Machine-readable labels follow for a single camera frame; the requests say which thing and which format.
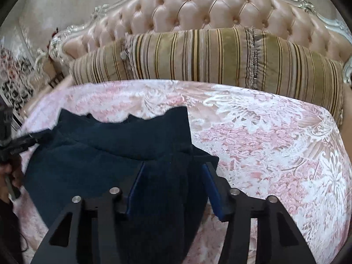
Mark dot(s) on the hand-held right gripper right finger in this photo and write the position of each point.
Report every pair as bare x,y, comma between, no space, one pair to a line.
214,192

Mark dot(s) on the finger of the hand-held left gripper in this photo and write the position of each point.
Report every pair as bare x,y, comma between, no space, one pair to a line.
30,141

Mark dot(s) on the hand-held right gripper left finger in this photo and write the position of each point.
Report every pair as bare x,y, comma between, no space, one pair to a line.
136,189

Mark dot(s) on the navy sweater with yellow print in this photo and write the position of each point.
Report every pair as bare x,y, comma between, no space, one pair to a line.
96,165

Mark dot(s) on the person's left forearm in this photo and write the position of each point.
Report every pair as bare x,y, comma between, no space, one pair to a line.
9,225

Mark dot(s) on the person's left hand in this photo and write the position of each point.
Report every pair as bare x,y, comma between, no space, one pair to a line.
16,174

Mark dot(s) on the white carved room divider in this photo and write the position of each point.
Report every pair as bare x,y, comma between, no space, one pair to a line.
16,82

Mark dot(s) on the dark small object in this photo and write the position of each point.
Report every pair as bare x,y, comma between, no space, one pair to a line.
56,79

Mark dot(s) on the pink floral blanket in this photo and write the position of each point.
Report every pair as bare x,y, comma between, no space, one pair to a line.
275,156

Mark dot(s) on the striped gold cushion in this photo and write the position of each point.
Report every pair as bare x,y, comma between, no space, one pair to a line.
99,66
297,71
192,57

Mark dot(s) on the red flowers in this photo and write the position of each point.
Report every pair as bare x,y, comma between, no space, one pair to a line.
56,31

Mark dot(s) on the pink tufted headboard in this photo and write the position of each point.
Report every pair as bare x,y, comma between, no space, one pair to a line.
206,5

